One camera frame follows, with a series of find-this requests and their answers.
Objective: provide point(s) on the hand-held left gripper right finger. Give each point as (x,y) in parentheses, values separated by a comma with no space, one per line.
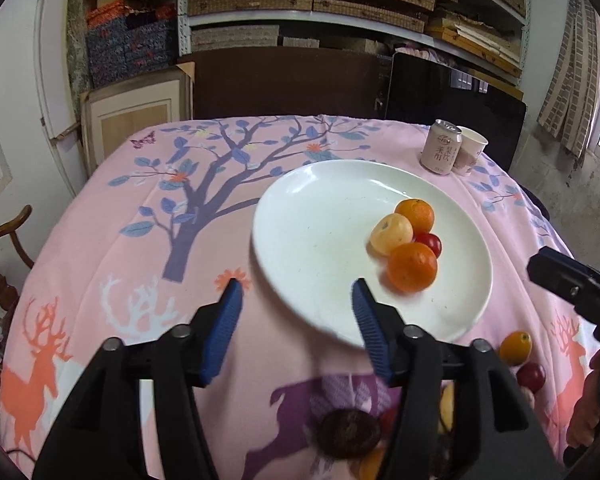
(369,325)

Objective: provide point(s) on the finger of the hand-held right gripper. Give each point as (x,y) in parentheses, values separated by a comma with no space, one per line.
(560,275)

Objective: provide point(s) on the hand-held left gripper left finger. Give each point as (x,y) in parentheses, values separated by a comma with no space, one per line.
(225,330)

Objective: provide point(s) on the small orange kumquat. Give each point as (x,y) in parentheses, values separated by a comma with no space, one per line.
(515,347)

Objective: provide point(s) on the dark red plum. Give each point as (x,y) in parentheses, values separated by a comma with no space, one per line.
(531,377)

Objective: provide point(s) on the red cherry tomato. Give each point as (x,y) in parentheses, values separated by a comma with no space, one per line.
(390,419)
(430,244)

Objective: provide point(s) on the white oval plate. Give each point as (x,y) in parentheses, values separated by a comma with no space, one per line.
(320,240)

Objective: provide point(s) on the large dark purple fruit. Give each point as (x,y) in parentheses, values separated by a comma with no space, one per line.
(347,432)

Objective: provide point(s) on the striped yellow pepino melon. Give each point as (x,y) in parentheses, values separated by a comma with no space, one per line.
(447,407)

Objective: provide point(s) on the person's right hand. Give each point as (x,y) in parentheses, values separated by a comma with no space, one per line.
(587,405)

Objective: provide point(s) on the large orange mandarin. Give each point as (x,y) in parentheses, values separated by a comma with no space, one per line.
(412,267)

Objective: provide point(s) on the pale peach round fruit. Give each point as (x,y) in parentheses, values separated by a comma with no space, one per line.
(390,235)

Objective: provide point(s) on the small orange mandarin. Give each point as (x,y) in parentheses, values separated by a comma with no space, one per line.
(415,215)

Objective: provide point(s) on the pink printed tablecloth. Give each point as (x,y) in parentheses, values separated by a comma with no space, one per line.
(130,240)

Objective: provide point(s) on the white paper cup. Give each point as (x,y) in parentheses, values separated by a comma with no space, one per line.
(472,152)

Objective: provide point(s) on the pink beverage can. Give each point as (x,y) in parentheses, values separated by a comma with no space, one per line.
(440,147)

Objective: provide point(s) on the black flat panel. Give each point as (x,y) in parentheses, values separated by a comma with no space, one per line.
(455,105)

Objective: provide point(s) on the hanging bamboo mats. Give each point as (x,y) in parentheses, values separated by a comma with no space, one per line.
(575,75)

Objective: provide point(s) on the framed wooden cabinet panel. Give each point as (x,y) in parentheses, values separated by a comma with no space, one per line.
(130,115)

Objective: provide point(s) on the carved wooden chair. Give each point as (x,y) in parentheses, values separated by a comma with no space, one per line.
(0,260)

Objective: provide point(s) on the stack of yellow wooden boxes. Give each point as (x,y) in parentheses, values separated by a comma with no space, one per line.
(475,42)

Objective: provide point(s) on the brown wooden board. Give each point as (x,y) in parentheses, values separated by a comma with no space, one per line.
(285,85)

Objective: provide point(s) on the stack of blue floral boxes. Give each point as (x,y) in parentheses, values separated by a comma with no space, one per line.
(125,45)

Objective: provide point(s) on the white metal shelf rack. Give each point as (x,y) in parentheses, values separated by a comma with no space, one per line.
(280,21)

